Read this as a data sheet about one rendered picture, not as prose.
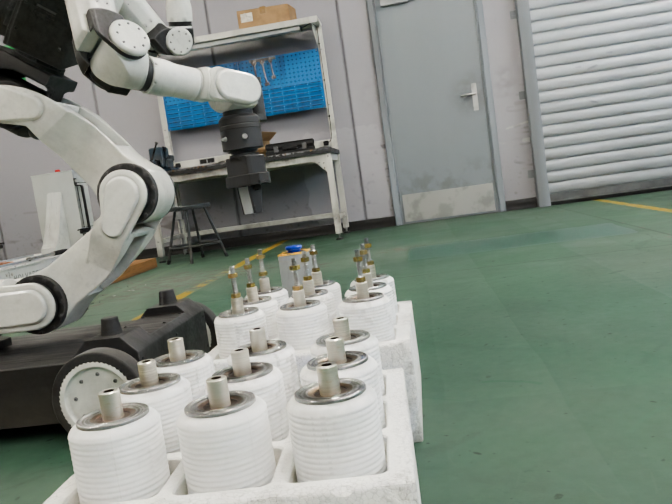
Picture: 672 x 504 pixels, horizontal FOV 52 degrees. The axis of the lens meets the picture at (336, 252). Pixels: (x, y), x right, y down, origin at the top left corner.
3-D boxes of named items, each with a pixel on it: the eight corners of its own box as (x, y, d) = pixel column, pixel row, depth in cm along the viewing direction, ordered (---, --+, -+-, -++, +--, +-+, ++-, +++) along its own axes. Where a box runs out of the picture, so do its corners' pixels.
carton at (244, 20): (248, 36, 619) (246, 18, 618) (297, 26, 610) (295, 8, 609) (239, 30, 592) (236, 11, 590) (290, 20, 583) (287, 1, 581)
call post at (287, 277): (295, 382, 167) (277, 256, 164) (300, 373, 174) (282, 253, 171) (324, 379, 167) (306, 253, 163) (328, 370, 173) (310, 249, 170)
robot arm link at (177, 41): (170, 71, 190) (113, 3, 177) (153, 68, 201) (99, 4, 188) (198, 43, 193) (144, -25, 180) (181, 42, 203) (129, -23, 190)
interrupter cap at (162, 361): (143, 372, 94) (142, 367, 93) (161, 357, 101) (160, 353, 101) (197, 365, 93) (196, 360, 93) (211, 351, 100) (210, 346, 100)
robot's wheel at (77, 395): (59, 452, 141) (42, 358, 139) (71, 442, 146) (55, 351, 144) (152, 443, 139) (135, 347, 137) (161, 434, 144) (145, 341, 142)
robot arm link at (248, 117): (235, 129, 142) (226, 73, 141) (208, 136, 150) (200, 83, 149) (278, 126, 149) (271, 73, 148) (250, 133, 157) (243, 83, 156)
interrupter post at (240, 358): (231, 379, 83) (227, 353, 83) (235, 374, 86) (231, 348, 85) (250, 377, 83) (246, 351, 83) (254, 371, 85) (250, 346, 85)
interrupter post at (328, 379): (318, 400, 71) (313, 369, 70) (320, 393, 73) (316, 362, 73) (341, 397, 70) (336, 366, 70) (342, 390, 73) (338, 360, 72)
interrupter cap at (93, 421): (63, 437, 70) (62, 431, 70) (94, 412, 78) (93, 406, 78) (135, 429, 70) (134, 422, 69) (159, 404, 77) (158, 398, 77)
